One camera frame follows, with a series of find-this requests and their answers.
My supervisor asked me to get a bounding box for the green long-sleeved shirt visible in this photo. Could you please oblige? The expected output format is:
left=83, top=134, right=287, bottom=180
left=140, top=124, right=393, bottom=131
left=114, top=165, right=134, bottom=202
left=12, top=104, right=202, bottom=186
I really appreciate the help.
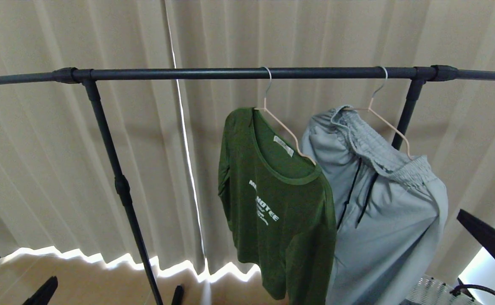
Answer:
left=218, top=108, right=337, bottom=305

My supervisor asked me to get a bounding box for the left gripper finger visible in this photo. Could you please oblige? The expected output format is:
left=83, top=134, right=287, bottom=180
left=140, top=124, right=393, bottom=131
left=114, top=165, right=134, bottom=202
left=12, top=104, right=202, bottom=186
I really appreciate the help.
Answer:
left=22, top=276, right=58, bottom=305

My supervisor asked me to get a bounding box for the pale blue garment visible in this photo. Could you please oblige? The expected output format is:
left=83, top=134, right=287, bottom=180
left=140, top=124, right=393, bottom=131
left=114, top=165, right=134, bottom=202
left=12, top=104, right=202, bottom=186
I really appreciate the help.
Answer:
left=301, top=105, right=448, bottom=305

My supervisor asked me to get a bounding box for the white laundry basket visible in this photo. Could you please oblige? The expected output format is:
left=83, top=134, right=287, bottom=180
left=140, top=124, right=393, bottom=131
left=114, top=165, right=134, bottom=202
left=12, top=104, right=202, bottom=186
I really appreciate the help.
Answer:
left=400, top=276, right=495, bottom=305

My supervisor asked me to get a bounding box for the beige curtain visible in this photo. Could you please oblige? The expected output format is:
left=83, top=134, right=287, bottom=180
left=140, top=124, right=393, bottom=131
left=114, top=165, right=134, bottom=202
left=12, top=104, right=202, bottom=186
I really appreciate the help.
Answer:
left=0, top=0, right=495, bottom=283

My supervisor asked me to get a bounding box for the pink clothes hanger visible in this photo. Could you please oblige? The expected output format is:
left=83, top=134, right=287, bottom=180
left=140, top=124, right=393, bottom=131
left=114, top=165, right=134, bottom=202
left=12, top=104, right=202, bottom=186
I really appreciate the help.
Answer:
left=343, top=67, right=413, bottom=159
left=254, top=67, right=317, bottom=166

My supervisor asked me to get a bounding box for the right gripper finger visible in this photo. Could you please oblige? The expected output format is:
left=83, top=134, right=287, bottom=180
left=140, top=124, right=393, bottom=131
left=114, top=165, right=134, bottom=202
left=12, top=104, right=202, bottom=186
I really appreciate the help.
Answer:
left=456, top=209, right=495, bottom=270

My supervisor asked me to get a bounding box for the black clothes rack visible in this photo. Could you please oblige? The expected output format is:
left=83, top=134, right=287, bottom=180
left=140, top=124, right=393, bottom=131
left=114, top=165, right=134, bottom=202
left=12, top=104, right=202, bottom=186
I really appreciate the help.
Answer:
left=0, top=64, right=495, bottom=305

